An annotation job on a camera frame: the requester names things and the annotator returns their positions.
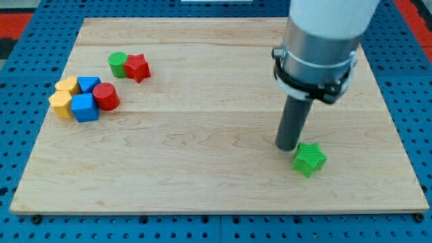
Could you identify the green star block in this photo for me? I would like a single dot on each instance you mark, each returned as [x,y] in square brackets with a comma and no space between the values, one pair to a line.
[308,159]

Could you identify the green cylinder block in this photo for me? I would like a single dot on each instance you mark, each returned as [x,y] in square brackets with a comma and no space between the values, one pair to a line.
[116,63]

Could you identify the blue cube block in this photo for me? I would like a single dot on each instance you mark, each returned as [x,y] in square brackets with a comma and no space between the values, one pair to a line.
[84,107]

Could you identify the red cylinder block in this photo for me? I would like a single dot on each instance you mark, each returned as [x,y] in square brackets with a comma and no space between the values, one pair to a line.
[106,96]

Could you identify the red star block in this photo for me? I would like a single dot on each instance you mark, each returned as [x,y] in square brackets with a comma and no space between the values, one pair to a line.
[137,68]

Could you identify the yellow hexagon block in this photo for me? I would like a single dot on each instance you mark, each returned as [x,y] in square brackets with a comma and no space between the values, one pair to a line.
[61,102]

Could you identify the black cable clamp on arm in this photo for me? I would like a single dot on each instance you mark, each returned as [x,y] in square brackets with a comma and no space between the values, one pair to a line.
[305,91]

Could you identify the blue triangle block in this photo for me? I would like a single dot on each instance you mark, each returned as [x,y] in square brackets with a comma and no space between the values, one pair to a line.
[87,83]

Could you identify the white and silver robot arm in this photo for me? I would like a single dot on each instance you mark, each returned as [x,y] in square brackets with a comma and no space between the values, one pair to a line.
[317,55]

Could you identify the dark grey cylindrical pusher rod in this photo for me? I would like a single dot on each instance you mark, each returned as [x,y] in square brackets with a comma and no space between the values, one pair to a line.
[292,122]

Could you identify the yellow heart block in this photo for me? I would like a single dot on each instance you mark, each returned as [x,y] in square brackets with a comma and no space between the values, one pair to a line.
[69,84]

